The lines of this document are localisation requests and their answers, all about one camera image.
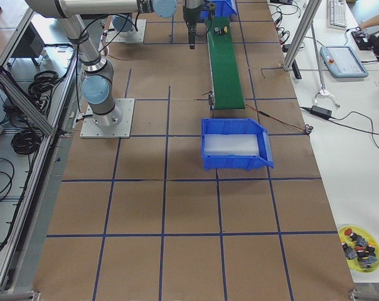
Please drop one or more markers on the black power adapter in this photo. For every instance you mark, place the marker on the black power adapter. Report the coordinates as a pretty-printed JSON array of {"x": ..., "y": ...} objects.
[{"x": 321, "y": 112}]

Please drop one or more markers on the aluminium frame post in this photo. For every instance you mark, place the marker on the aluminium frame post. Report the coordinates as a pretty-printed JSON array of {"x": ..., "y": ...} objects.
[{"x": 299, "y": 35}]

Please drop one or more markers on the white foam pad right bin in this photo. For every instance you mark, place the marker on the white foam pad right bin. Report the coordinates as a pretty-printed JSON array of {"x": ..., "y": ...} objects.
[{"x": 231, "y": 145}]

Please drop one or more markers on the blue left plastic bin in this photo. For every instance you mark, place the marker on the blue left plastic bin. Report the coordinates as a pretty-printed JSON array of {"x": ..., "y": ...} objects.
[{"x": 223, "y": 8}]

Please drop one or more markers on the blue right plastic bin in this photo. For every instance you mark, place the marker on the blue right plastic bin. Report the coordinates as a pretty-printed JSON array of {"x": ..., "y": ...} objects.
[{"x": 237, "y": 126}]

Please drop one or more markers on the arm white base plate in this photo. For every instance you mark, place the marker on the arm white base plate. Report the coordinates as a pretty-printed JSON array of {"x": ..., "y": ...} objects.
[
  {"x": 116, "y": 124},
  {"x": 130, "y": 34}
]

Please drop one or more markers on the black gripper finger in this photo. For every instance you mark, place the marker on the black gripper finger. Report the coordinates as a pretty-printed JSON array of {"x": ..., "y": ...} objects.
[{"x": 191, "y": 37}]

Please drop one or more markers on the blue plastic bin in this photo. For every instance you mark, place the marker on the blue plastic bin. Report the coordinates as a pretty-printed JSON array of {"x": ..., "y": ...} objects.
[
  {"x": 223, "y": 8},
  {"x": 237, "y": 126}
]

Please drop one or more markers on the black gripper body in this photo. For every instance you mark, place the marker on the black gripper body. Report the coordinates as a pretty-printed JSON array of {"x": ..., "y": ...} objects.
[{"x": 188, "y": 14}]

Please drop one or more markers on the yellow push button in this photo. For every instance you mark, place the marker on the yellow push button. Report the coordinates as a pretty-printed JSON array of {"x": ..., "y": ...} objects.
[{"x": 221, "y": 30}]

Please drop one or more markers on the green conveyor belt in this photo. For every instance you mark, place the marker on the green conveyor belt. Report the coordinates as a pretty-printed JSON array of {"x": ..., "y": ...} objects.
[{"x": 226, "y": 93}]

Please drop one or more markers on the teach pendant tablet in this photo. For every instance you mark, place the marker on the teach pendant tablet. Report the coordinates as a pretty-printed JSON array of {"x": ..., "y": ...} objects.
[{"x": 342, "y": 62}]

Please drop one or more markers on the white keyboard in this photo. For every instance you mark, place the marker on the white keyboard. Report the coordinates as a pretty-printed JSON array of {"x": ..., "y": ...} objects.
[{"x": 336, "y": 14}]

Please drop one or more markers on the yellow plate of buttons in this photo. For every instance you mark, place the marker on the yellow plate of buttons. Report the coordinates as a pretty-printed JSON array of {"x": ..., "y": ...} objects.
[{"x": 360, "y": 249}]

